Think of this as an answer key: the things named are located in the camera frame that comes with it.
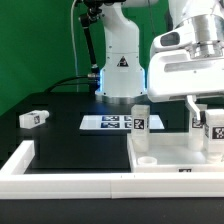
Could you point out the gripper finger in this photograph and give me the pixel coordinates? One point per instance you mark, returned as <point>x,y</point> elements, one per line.
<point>190,103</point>

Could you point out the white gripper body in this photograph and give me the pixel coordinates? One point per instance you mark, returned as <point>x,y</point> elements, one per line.
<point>173,75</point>

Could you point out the white square tabletop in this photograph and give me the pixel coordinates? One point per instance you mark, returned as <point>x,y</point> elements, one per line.
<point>169,152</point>

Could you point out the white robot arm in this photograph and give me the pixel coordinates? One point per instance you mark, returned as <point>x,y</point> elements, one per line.
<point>197,28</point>

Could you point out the white marker plate with tags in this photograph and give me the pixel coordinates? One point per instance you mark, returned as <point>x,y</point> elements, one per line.
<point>116,122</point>

